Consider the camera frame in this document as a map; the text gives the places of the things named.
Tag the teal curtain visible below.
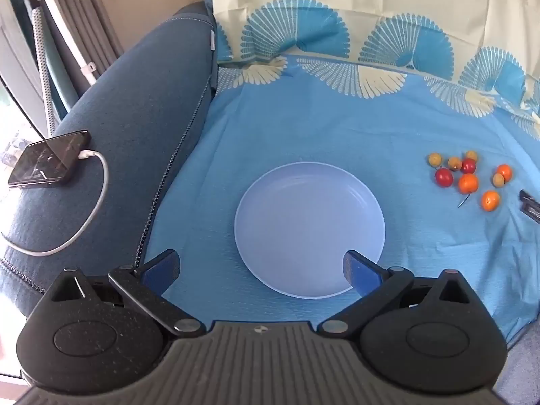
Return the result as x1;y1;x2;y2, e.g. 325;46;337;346
42;38;83;112

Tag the blue fan-print cloth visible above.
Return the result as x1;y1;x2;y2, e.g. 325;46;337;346
143;0;540;351

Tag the garment steamer dotted hose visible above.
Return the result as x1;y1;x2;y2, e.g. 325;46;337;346
30;7;60;136

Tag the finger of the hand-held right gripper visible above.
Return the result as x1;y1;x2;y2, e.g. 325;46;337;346
519;190;540;225

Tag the black smartphone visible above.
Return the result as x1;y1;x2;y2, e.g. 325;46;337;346
7;130;92;188

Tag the light blue plate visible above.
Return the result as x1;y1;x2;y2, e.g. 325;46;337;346
234;161;386;300

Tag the grey curtain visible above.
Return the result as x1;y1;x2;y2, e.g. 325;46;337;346
31;0;125;77

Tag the white charging cable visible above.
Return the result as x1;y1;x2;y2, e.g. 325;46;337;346
0;148;109;257

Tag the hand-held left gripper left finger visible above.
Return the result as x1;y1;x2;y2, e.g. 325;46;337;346
42;250;207;339

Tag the white steamer pole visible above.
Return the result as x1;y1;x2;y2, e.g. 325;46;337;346
36;0;99;87

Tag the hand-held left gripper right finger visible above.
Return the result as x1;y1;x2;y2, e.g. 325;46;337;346
316;250;484;340

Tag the orange tomato with stem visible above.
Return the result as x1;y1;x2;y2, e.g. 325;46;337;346
457;174;480;208

